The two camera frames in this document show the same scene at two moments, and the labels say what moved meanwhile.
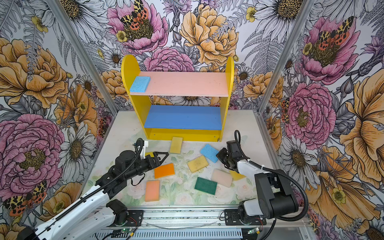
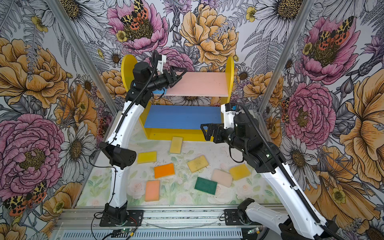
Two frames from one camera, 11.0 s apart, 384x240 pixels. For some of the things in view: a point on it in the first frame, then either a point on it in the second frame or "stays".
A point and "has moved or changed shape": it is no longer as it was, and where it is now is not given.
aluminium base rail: x=196 y=223 stays
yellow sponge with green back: x=176 y=146 stays
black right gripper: x=220 y=155 to x=219 y=128
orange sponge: x=164 y=170 stays
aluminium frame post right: x=295 y=32 stays
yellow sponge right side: x=236 y=176 stays
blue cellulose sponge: x=140 y=84 has moved or changed shape
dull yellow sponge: x=197 y=163 stays
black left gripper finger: x=157 y=153 to x=184 y=71
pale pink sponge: x=222 y=177 stays
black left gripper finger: x=163 y=159 to x=178 y=77
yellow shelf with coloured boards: x=182 y=106 stays
